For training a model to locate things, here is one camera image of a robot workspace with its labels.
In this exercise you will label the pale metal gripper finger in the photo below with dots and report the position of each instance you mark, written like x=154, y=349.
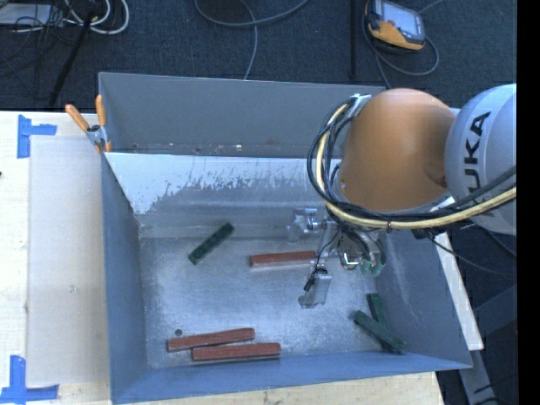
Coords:
x=300, y=225
x=317, y=290

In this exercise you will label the red-brown flat block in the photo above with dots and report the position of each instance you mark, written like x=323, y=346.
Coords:
x=280, y=259
x=211, y=339
x=236, y=352

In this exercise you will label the dark green flat block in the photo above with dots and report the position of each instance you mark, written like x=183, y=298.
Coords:
x=379, y=331
x=211, y=243
x=376, y=306

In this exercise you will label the grey metal bin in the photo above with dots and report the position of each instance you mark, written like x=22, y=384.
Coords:
x=236, y=298

